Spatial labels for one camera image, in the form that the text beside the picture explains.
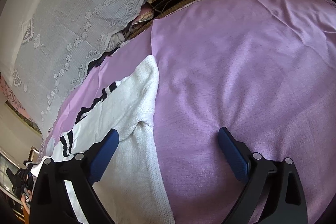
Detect dark clothes under lace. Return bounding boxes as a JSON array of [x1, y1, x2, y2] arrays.
[[87, 3, 154, 73]]

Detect black device near window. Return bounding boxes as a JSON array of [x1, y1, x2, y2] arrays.
[[6, 161, 35, 198]]

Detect pink purple bed sheet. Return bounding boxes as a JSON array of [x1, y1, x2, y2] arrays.
[[46, 0, 335, 223]]

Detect white lace cover cloth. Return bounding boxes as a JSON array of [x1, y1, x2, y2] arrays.
[[1, 0, 146, 134]]

